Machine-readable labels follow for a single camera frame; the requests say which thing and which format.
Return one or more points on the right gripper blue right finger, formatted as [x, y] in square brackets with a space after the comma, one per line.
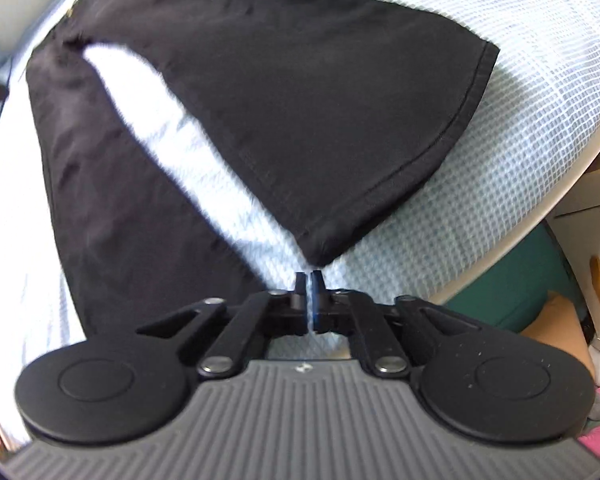
[354, 315]

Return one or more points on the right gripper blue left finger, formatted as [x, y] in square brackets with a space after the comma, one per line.
[263, 317]

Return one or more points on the black jeans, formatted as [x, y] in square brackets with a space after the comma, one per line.
[331, 112]

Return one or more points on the green storage box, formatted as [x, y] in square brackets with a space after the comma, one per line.
[512, 293]

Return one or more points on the cardboard box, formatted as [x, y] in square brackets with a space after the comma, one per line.
[558, 325]

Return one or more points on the white cabinet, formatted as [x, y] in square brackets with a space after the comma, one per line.
[576, 226]

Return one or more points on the blue checkered bed sheet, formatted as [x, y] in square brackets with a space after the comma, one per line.
[537, 121]

